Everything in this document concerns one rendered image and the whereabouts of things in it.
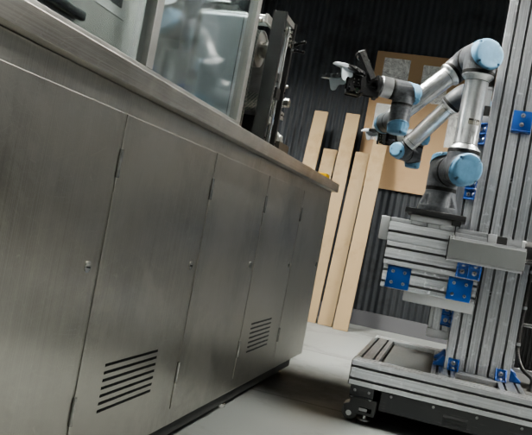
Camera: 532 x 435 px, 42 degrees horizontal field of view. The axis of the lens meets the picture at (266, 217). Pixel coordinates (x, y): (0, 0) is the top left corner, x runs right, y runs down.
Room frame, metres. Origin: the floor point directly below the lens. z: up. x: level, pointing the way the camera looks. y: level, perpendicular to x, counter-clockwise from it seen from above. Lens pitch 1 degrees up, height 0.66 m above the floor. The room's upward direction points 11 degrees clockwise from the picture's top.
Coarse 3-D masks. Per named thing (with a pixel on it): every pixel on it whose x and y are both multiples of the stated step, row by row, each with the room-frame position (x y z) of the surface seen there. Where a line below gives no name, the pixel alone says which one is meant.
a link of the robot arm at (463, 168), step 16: (464, 48) 2.58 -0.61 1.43; (480, 48) 2.47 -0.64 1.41; (496, 48) 2.49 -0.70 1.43; (464, 64) 2.54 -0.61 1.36; (480, 64) 2.47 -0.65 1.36; (496, 64) 2.48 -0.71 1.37; (480, 80) 2.50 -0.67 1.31; (464, 96) 2.53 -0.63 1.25; (480, 96) 2.50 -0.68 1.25; (464, 112) 2.52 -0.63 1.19; (480, 112) 2.51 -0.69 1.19; (464, 128) 2.51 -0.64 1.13; (464, 144) 2.50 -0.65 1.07; (448, 160) 2.52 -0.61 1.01; (464, 160) 2.47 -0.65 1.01; (448, 176) 2.52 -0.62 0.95; (464, 176) 2.48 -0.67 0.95
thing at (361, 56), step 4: (360, 52) 2.45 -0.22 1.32; (364, 52) 2.46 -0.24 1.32; (356, 56) 2.48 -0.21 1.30; (360, 56) 2.45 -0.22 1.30; (364, 56) 2.46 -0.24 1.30; (360, 60) 2.47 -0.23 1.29; (364, 60) 2.45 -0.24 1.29; (368, 60) 2.46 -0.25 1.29; (360, 64) 2.48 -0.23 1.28; (364, 64) 2.45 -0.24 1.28; (368, 64) 2.46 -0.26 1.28; (360, 68) 2.49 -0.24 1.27; (364, 68) 2.46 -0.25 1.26; (368, 68) 2.45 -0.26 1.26; (368, 72) 2.45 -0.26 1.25; (372, 72) 2.46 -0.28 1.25; (368, 76) 2.46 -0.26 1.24; (372, 76) 2.46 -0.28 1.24
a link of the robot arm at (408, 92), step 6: (396, 84) 2.46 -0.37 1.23; (402, 84) 2.47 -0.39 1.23; (408, 84) 2.47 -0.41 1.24; (414, 84) 2.48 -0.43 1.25; (396, 90) 2.46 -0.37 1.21; (402, 90) 2.46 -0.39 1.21; (408, 90) 2.47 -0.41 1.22; (414, 90) 2.47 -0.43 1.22; (420, 90) 2.48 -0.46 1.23; (390, 96) 2.50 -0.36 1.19; (396, 96) 2.47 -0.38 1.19; (402, 96) 2.47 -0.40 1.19; (408, 96) 2.47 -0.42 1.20; (414, 96) 2.47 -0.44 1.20; (420, 96) 2.48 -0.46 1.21; (402, 102) 2.46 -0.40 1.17; (408, 102) 2.47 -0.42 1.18; (414, 102) 2.49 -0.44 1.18
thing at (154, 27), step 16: (32, 0) 1.06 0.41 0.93; (160, 0) 1.44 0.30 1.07; (256, 0) 1.99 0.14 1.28; (160, 16) 1.45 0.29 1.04; (256, 16) 2.00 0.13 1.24; (112, 48) 1.30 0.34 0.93; (144, 48) 1.44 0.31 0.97; (144, 64) 1.44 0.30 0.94; (240, 80) 1.99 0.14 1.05; (192, 96) 1.67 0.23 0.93; (240, 96) 1.99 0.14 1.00; (240, 112) 2.01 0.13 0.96
